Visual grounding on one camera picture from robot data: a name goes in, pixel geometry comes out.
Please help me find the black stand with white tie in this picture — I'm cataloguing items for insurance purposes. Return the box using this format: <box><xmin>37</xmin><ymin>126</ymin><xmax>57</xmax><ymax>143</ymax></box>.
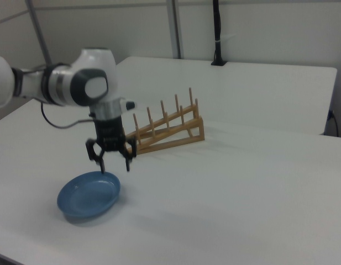
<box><xmin>210</xmin><ymin>0</ymin><xmax>229</xmax><ymax>67</ymax></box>

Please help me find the grey slanted metal pole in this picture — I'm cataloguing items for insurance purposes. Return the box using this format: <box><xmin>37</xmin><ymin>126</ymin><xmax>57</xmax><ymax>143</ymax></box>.
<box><xmin>28</xmin><ymin>0</ymin><xmax>54</xmax><ymax>66</ymax></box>

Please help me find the grey metal partition post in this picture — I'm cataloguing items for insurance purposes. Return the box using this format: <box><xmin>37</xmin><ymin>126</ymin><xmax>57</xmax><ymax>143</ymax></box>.
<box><xmin>166</xmin><ymin>0</ymin><xmax>186</xmax><ymax>60</ymax></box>

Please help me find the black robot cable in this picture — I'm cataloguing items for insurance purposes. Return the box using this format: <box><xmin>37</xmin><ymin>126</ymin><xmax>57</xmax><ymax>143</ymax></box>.
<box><xmin>39</xmin><ymin>101</ymin><xmax>95</xmax><ymax>130</ymax></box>

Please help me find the blue round plate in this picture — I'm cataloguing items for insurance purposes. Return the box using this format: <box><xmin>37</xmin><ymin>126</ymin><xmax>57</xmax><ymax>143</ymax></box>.
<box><xmin>56</xmin><ymin>170</ymin><xmax>122</xmax><ymax>218</ymax></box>

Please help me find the wooden plate rack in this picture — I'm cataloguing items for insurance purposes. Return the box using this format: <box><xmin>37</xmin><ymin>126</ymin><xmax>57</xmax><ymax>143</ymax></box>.
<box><xmin>123</xmin><ymin>87</ymin><xmax>206</xmax><ymax>156</ymax></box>

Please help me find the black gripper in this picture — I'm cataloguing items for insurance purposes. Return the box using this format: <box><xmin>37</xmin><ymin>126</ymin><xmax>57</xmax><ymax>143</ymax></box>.
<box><xmin>85</xmin><ymin>115</ymin><xmax>138</xmax><ymax>175</ymax></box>

